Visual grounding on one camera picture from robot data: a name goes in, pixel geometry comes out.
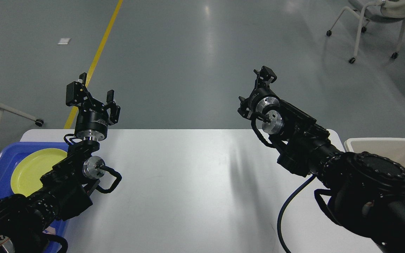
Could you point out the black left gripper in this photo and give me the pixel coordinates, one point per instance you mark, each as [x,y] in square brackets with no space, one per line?
[91,124]

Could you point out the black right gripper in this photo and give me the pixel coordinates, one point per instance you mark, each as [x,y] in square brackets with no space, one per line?
[261,97]

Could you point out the yellow plastic plate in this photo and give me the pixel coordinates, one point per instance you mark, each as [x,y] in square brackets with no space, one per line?
[26,176]

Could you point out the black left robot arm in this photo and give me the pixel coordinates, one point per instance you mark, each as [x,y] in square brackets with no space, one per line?
[67,187]

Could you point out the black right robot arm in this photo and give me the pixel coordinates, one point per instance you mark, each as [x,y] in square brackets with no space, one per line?
[363,192]

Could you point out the blue plastic tray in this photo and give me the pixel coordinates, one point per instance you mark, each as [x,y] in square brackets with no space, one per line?
[10,157]

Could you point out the pink mug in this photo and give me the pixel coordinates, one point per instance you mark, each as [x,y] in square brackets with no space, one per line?
[50,230]

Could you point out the white chair top right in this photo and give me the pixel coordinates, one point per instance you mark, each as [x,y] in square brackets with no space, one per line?
[377,11]

